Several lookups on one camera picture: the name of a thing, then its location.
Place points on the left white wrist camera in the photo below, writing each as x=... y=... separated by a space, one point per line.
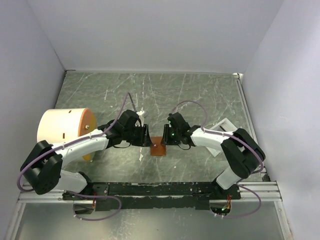
x=142 y=114

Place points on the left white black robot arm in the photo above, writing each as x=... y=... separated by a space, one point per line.
x=43 y=168

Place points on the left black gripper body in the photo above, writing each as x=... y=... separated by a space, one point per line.
x=134 y=135

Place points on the aluminium right side rail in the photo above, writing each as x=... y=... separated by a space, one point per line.
x=238 y=78

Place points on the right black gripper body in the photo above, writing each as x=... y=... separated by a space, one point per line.
x=174 y=139

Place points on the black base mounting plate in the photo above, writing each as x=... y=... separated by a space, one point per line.
x=106 y=203

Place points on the white orange cylinder drum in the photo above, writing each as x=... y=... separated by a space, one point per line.
x=65 y=125

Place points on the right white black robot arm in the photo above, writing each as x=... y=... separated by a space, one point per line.
x=242 y=153

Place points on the brown leather card holder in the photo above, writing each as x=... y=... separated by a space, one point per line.
x=157 y=149

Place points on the aluminium rail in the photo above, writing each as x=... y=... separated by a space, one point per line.
x=238 y=78
x=245 y=191

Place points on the aluminium front rail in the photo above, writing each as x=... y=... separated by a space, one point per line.
x=245 y=191

